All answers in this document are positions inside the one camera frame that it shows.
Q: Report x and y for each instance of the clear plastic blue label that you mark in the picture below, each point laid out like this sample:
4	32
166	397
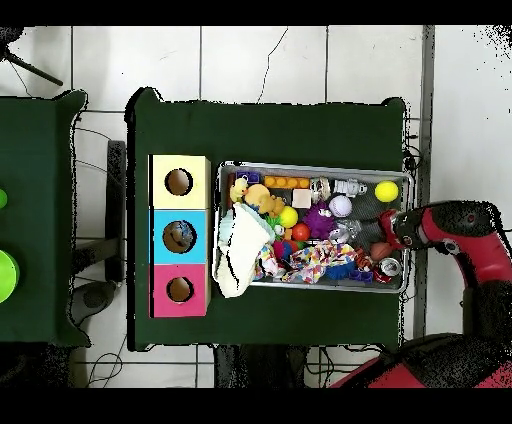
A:
182	234
346	232

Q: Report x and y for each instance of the multicolour polka dot cloth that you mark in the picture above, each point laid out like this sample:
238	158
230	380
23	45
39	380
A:
320	260

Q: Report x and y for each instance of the open-top silver can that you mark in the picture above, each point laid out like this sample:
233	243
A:
320	189

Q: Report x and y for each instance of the cream knit cloth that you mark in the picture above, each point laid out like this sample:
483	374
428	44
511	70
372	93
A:
240	254

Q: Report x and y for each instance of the bright green round bowl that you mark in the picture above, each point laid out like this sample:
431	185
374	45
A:
6	276

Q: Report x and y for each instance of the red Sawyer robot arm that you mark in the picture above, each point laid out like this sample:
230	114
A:
472	240

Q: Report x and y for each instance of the shallow clear mesh bin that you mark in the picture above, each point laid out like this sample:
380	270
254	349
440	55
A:
222	176

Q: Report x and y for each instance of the wooden box with three holes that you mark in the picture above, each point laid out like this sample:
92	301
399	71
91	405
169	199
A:
178	218

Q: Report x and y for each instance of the brown toy football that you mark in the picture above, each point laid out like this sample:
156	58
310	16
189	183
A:
381	251

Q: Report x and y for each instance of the upright dark soda can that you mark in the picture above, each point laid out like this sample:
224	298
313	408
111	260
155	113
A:
390	266

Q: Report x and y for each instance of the white baseball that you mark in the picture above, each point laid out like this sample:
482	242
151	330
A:
340	206

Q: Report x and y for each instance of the purple googly-eyed monster toy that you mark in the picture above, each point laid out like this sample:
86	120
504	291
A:
320	221

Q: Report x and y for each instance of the small orange ball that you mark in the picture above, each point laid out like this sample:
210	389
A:
301	233

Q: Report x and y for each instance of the wooden cube block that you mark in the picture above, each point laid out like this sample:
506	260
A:
302	198

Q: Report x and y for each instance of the small yellow ball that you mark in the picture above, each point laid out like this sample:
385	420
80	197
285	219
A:
288	217

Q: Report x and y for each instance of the orange toy brick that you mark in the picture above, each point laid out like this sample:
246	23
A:
286	182

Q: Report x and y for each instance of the orange foam duck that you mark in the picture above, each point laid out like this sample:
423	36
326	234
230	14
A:
259	198

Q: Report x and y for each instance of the small yellow rubber duck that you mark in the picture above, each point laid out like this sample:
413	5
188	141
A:
238	190

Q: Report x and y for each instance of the green cloth side table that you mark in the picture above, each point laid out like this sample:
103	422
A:
40	232

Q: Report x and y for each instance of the small green round object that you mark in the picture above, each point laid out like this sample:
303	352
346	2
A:
2	198

